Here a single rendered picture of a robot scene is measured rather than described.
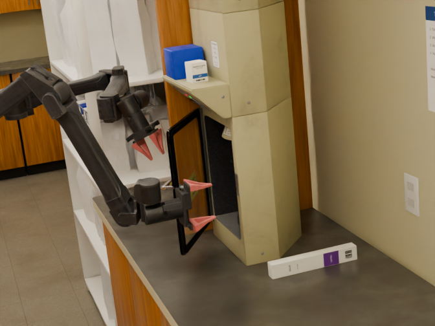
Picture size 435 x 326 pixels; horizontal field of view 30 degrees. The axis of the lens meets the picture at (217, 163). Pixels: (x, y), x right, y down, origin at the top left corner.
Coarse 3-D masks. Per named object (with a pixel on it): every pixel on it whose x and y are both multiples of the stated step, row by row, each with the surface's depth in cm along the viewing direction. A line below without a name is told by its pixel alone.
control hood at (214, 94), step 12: (180, 84) 242; (192, 84) 239; (204, 84) 237; (216, 84) 235; (192, 96) 240; (204, 96) 232; (216, 96) 233; (228, 96) 235; (216, 108) 234; (228, 108) 235
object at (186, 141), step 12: (180, 120) 249; (192, 120) 259; (168, 132) 238; (180, 132) 247; (192, 132) 258; (168, 144) 238; (180, 144) 247; (192, 144) 258; (180, 156) 247; (192, 156) 258; (180, 168) 247; (192, 168) 258; (180, 180) 247; (192, 180) 258; (204, 180) 269; (192, 192) 257; (204, 192) 269; (192, 204) 257; (204, 204) 269; (192, 216) 257; (204, 216) 269; (180, 240) 247
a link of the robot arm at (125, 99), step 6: (126, 96) 250; (132, 96) 248; (120, 102) 247; (126, 102) 247; (132, 102) 247; (138, 102) 252; (120, 108) 248; (126, 108) 247; (132, 108) 247; (138, 108) 248; (126, 114) 247
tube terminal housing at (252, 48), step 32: (192, 32) 259; (224, 32) 230; (256, 32) 233; (224, 64) 235; (256, 64) 235; (288, 64) 253; (256, 96) 237; (288, 96) 254; (256, 128) 240; (288, 128) 255; (256, 160) 242; (288, 160) 256; (256, 192) 245; (288, 192) 257; (256, 224) 247; (288, 224) 258; (256, 256) 250
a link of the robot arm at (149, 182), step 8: (136, 184) 221; (144, 184) 220; (152, 184) 220; (136, 192) 222; (144, 192) 220; (152, 192) 220; (160, 192) 222; (136, 200) 223; (144, 200) 221; (152, 200) 221; (160, 200) 223; (136, 208) 223; (120, 216) 223; (128, 216) 223; (136, 216) 223; (128, 224) 224; (136, 224) 223
